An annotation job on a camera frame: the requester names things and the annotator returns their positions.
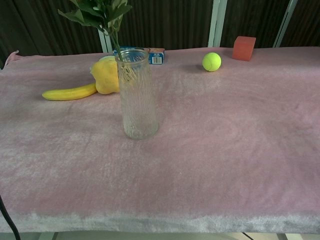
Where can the yellow banana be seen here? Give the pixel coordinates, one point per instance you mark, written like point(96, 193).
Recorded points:
point(70, 93)

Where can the orange-red cube block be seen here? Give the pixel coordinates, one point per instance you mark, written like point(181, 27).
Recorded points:
point(243, 48)

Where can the clear textured glass vase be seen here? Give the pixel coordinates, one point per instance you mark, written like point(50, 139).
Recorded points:
point(138, 100)

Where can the blue and pink carton box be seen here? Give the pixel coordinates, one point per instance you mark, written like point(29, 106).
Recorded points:
point(156, 56)

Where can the pink fuzzy table cloth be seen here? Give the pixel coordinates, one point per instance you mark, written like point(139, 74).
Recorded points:
point(200, 162)

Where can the yellow-green tennis ball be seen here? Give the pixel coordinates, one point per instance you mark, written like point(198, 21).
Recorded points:
point(211, 61)

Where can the white partition frame post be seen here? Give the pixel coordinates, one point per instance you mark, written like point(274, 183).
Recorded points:
point(217, 22)
point(285, 23)
point(106, 42)

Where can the pink rose bouquet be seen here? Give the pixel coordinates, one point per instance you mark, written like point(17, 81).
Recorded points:
point(100, 15)

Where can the yellow plush toy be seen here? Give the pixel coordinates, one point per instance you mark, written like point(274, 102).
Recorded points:
point(106, 77)

